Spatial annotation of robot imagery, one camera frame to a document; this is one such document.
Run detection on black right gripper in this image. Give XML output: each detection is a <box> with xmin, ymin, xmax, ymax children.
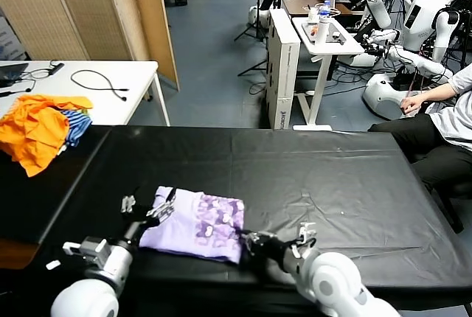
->
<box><xmin>239</xmin><ymin>231</ymin><xmax>300</xmax><ymax>274</ymax></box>

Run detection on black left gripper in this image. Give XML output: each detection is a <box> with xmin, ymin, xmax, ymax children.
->
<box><xmin>120</xmin><ymin>185</ymin><xmax>178</xmax><ymax>246</ymax></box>

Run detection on lavender t-shirt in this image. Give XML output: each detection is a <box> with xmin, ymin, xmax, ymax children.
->
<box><xmin>138</xmin><ymin>185</ymin><xmax>246</xmax><ymax>263</ymax></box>

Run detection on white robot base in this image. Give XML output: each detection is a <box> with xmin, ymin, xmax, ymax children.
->
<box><xmin>362</xmin><ymin>72</ymin><xmax>426</xmax><ymax>121</ymax></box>

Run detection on small white round robot base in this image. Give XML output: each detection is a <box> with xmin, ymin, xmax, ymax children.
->
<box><xmin>247</xmin><ymin>5</ymin><xmax>271</xmax><ymax>27</ymax></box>

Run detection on person's bare forearm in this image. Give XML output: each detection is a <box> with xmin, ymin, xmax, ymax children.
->
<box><xmin>417</xmin><ymin>81</ymin><xmax>457</xmax><ymax>106</ymax></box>

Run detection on person's bare hand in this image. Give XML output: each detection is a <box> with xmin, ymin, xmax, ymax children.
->
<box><xmin>400</xmin><ymin>94</ymin><xmax>426</xmax><ymax>116</ymax></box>

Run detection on black wrinkled table cover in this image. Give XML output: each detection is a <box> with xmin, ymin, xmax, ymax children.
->
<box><xmin>36</xmin><ymin>125</ymin><xmax>472</xmax><ymax>311</ymax></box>

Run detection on blue striped garment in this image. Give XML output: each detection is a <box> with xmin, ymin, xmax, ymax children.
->
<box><xmin>58</xmin><ymin>107</ymin><xmax>93</xmax><ymax>148</ymax></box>

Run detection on black glossy table cover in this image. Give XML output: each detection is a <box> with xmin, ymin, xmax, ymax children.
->
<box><xmin>0</xmin><ymin>125</ymin><xmax>111</xmax><ymax>248</ymax></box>

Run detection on white table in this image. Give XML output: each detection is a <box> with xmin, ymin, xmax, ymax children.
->
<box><xmin>0</xmin><ymin>60</ymin><xmax>171</xmax><ymax>127</ymax></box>

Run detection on orange garment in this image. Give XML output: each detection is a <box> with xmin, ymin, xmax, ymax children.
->
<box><xmin>0</xmin><ymin>94</ymin><xmax>94</xmax><ymax>178</ymax></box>

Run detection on tall white cardboard box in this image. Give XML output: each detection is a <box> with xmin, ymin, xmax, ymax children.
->
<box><xmin>264</xmin><ymin>7</ymin><xmax>302</xmax><ymax>130</ymax></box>

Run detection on white standing desk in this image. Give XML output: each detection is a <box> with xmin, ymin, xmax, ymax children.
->
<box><xmin>291</xmin><ymin>15</ymin><xmax>366</xmax><ymax>132</ymax></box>

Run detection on black laptop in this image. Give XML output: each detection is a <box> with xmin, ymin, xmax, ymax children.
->
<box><xmin>0</xmin><ymin>62</ymin><xmax>30</xmax><ymax>88</ymax></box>

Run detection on black trousers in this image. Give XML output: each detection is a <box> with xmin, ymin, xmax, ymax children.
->
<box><xmin>368</xmin><ymin>112</ymin><xmax>472</xmax><ymax>191</ymax></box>

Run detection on black chair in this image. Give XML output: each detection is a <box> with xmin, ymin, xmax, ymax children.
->
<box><xmin>423</xmin><ymin>180</ymin><xmax>472</xmax><ymax>234</ymax></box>

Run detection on black tripod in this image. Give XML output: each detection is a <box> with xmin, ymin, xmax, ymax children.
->
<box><xmin>235</xmin><ymin>0</ymin><xmax>271</xmax><ymax>42</ymax></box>

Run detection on wooden partition screen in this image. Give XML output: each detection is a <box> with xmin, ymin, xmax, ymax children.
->
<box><xmin>0</xmin><ymin>0</ymin><xmax>181</xmax><ymax>91</ymax></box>

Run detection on white tumbler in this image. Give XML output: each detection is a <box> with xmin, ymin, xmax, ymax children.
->
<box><xmin>314</xmin><ymin>16</ymin><xmax>330</xmax><ymax>48</ymax></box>

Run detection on grey tray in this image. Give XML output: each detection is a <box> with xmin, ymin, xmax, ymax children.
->
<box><xmin>301</xmin><ymin>21</ymin><xmax>348</xmax><ymax>46</ymax></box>

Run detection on grey shirt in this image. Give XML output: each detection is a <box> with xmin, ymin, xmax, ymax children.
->
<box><xmin>429</xmin><ymin>64</ymin><xmax>472</xmax><ymax>153</ymax></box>

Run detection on clear water bottle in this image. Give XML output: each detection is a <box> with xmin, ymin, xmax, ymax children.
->
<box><xmin>317</xmin><ymin>0</ymin><xmax>332</xmax><ymax>23</ymax></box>

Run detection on white humanoid robot black shoulders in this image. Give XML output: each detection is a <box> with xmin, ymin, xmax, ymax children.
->
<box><xmin>383</xmin><ymin>0</ymin><xmax>462</xmax><ymax>79</ymax></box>

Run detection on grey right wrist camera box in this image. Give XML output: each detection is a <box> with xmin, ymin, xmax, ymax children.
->
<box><xmin>294</xmin><ymin>221</ymin><xmax>319</xmax><ymax>259</ymax></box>

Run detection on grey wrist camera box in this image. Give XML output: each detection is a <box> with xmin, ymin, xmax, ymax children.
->
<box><xmin>294</xmin><ymin>221</ymin><xmax>319</xmax><ymax>259</ymax></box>
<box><xmin>62</xmin><ymin>236</ymin><xmax>110</xmax><ymax>265</ymax></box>

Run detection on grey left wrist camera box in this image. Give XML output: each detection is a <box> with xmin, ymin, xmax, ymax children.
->
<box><xmin>62</xmin><ymin>236</ymin><xmax>110</xmax><ymax>265</ymax></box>

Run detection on black looped cable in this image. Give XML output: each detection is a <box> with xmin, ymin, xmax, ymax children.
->
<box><xmin>69</xmin><ymin>69</ymin><xmax>130</xmax><ymax>102</ymax></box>

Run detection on thin black cable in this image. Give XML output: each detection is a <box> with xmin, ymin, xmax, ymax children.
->
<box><xmin>0</xmin><ymin>68</ymin><xmax>51</xmax><ymax>97</ymax></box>

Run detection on black floor cables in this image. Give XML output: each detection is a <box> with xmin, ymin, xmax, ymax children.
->
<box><xmin>249</xmin><ymin>60</ymin><xmax>370</xmax><ymax>97</ymax></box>

